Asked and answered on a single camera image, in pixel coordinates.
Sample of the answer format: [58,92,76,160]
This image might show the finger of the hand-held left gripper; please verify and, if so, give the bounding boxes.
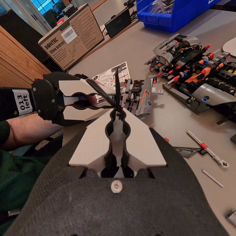
[63,105,113,122]
[59,79,115,96]

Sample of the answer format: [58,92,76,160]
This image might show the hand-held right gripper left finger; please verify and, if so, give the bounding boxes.
[68,108,115,166]

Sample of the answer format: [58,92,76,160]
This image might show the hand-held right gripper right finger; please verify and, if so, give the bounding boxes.
[122,107,167,166]

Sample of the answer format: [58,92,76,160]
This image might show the dark grey lego beam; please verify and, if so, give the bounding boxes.
[85,78,116,108]

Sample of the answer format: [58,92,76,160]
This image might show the grey black lego door assembly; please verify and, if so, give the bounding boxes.
[121,76,164,115]

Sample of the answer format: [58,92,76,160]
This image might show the person's left forearm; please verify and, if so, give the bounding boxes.
[0,113,65,151]

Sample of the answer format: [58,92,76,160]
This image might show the lego sticker sheet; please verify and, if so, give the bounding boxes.
[92,61,131,105]

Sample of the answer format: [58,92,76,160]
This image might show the short grey lego axle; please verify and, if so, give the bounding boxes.
[202,170,224,188]

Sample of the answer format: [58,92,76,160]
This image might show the lego car chassis model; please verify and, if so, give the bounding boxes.
[144,33,236,123]

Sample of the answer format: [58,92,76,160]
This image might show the person's left hand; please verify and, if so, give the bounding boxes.
[86,94,98,107]

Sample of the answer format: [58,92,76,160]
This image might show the brown cardboard box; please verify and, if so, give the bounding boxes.
[38,3,105,71]

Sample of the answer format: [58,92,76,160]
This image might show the wooden beam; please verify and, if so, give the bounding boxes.
[0,25,52,89]

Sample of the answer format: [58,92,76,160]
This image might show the grey axle with red bush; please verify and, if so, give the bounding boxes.
[186,130,229,168]

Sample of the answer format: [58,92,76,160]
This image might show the small black device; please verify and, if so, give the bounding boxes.
[62,5,79,18]

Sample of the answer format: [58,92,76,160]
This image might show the black power adapter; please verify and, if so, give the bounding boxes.
[104,8,132,38]

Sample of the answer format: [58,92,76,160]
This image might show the blue storage bin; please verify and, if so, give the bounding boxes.
[136,0,223,33]

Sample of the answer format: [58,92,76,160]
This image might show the clear plastic parts bags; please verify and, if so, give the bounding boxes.
[149,0,177,14]

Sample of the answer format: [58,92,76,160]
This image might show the white book stand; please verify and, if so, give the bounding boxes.
[222,37,236,57]

